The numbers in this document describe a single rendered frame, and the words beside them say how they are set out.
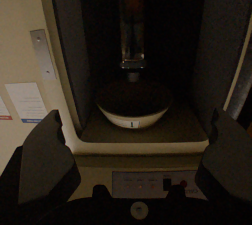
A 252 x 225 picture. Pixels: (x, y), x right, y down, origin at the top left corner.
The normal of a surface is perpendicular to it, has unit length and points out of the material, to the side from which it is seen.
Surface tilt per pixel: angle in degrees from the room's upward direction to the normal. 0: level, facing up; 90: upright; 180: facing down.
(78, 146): 90
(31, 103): 90
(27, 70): 90
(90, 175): 135
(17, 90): 90
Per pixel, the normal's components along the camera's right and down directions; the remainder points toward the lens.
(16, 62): -0.04, 0.52
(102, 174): -0.04, -0.23
